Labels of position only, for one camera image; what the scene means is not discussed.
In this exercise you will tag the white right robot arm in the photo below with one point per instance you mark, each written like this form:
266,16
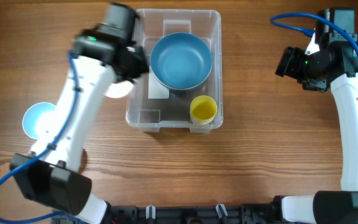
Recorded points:
336,69

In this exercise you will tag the light blue plastic cup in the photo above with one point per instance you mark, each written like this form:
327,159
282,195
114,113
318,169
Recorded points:
35,119

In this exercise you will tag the pink plastic cup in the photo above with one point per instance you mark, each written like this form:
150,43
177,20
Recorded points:
119,90

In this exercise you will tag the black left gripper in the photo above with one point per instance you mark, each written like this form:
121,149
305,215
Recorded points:
142,63

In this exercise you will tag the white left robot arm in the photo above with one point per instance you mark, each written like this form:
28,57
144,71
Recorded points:
49,175

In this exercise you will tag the yellow plastic cup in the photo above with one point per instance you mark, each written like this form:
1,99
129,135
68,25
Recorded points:
203,107

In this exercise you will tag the blue bowl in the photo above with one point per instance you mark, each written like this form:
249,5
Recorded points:
181,61

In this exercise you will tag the cream plastic cup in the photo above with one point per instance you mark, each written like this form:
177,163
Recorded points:
201,121

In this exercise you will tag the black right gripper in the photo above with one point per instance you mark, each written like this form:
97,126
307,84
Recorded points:
287,66

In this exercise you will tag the white label in bin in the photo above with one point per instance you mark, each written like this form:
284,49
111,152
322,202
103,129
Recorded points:
156,90

